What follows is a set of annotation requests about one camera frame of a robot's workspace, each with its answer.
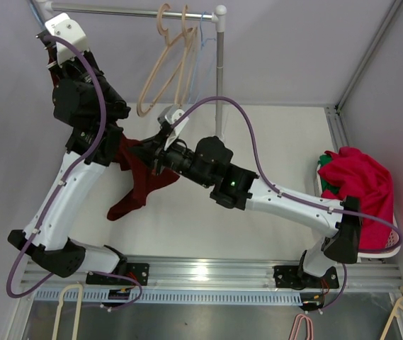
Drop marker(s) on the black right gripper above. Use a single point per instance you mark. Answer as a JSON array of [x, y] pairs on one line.
[[152, 149]]

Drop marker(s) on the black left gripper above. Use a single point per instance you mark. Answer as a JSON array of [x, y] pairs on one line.
[[62, 70]]

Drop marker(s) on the blue hanger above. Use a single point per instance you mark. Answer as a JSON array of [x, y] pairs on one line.
[[203, 41]]

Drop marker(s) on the beige hanger of pink shirt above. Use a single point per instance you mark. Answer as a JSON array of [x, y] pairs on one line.
[[170, 43]]

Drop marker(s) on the beige hanger of green shirt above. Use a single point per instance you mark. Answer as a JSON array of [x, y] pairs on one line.
[[190, 35]]

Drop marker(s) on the green t-shirt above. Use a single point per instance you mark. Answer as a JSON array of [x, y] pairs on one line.
[[329, 182]]

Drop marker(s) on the pink t-shirt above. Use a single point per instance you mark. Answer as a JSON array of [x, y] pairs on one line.
[[361, 177]]

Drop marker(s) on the maroon t-shirt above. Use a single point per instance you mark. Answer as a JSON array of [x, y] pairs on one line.
[[141, 177]]

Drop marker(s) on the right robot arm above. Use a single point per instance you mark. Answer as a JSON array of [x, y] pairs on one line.
[[233, 187]]

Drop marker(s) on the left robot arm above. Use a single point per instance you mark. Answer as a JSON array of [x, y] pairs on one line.
[[46, 238]]

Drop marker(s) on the white metal clothes rack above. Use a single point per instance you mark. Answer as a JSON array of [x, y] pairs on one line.
[[218, 17]]

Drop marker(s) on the white laundry basket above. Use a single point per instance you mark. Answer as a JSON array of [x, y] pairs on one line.
[[393, 238]]

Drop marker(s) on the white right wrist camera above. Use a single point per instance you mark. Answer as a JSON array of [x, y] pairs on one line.
[[172, 116]]

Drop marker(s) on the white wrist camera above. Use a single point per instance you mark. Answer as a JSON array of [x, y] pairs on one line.
[[63, 27], [172, 116]]

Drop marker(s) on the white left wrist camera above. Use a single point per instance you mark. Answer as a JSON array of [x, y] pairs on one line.
[[63, 27]]

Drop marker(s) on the aluminium mounting rail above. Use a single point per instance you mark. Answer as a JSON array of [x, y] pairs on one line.
[[240, 274]]

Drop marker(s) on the slotted cable duct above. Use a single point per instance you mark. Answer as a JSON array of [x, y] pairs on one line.
[[194, 297]]

